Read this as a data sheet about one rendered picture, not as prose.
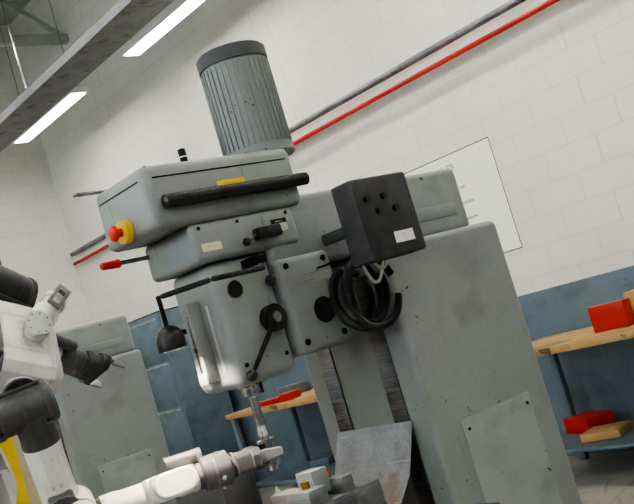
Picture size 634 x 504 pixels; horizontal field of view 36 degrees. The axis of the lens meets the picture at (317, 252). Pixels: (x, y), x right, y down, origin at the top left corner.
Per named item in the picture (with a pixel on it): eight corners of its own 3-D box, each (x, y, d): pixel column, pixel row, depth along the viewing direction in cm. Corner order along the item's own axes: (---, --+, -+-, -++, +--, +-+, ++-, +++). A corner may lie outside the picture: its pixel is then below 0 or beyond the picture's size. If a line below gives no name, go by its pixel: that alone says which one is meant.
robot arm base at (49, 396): (3, 457, 223) (-12, 417, 218) (-9, 431, 233) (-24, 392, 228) (66, 431, 228) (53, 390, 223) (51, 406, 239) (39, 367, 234)
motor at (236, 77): (253, 153, 259) (219, 39, 262) (213, 175, 274) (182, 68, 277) (309, 145, 272) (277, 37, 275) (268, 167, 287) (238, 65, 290)
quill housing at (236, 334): (243, 387, 239) (207, 262, 241) (199, 398, 255) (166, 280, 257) (301, 368, 251) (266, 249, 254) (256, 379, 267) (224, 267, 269)
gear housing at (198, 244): (199, 263, 238) (188, 224, 238) (151, 284, 256) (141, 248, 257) (303, 240, 259) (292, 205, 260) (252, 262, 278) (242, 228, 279)
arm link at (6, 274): (-34, 311, 253) (1, 280, 250) (-38, 285, 259) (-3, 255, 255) (2, 326, 262) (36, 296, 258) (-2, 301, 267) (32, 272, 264)
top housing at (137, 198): (156, 229, 232) (138, 164, 233) (107, 255, 251) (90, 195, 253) (305, 202, 262) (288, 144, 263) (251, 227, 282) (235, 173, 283)
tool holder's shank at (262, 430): (256, 441, 252) (244, 399, 253) (267, 437, 254) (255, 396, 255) (262, 440, 250) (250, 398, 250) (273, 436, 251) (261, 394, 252)
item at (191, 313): (208, 384, 243) (185, 303, 245) (200, 386, 246) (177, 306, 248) (221, 380, 246) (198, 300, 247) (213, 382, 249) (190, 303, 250)
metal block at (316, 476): (317, 496, 235) (310, 472, 236) (301, 498, 240) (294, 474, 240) (332, 489, 239) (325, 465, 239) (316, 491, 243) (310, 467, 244)
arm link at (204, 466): (221, 486, 241) (177, 501, 238) (215, 490, 251) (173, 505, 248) (207, 442, 244) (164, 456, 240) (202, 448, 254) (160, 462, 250)
